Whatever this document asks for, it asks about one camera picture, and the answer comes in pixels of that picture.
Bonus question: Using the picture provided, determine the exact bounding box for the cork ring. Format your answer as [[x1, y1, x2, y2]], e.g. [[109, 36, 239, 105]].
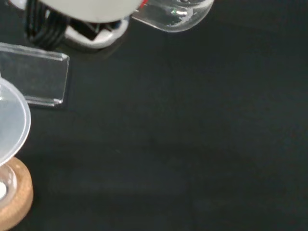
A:
[[0, 156, 34, 231]]

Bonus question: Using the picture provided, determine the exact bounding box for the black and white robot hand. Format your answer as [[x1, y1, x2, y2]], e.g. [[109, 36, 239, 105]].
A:
[[8, 0, 151, 51]]

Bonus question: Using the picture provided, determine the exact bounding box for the translucent plastic funnel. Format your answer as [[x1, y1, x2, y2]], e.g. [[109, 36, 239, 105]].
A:
[[0, 77, 32, 167]]

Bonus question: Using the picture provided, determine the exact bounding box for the clear plastic funnel stand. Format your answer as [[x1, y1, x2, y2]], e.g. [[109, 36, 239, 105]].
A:
[[0, 42, 70, 107]]

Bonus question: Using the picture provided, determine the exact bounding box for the black cloth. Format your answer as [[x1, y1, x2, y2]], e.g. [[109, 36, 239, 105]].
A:
[[0, 0, 308, 231]]

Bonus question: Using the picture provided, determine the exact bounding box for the clear round-bottom flask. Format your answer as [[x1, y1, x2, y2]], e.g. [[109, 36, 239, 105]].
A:
[[0, 164, 18, 208]]

